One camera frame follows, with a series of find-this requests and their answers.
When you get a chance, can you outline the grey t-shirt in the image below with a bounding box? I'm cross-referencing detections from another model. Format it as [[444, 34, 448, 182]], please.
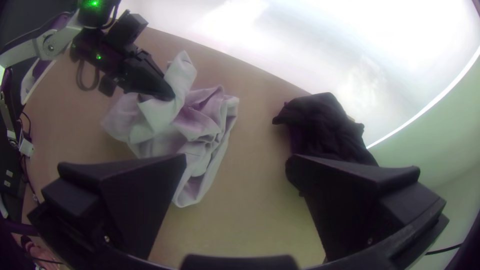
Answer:
[[100, 50, 241, 209]]

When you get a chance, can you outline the pile of folded clothes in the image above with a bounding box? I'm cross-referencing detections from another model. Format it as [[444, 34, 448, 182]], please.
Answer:
[[272, 91, 380, 168]]

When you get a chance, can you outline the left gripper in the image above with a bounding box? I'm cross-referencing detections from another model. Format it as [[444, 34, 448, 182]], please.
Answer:
[[97, 43, 177, 102]]

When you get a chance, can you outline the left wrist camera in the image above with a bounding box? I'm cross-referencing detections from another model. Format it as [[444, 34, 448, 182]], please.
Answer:
[[106, 10, 149, 48]]

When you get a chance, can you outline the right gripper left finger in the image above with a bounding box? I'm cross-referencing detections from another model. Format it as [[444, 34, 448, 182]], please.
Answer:
[[26, 152, 188, 260]]

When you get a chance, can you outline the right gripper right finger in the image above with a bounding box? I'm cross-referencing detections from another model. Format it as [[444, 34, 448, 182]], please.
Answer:
[[285, 153, 450, 263]]

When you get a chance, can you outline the black cable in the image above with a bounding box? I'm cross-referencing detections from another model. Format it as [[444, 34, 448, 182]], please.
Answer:
[[75, 55, 101, 92]]

